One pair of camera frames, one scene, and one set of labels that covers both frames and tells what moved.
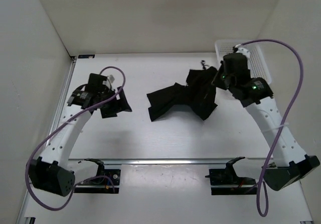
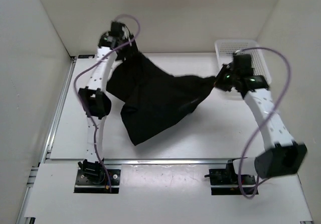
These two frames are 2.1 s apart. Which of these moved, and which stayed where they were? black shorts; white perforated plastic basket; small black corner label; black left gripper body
Moved: black left gripper body; black shorts
Stayed: small black corner label; white perforated plastic basket
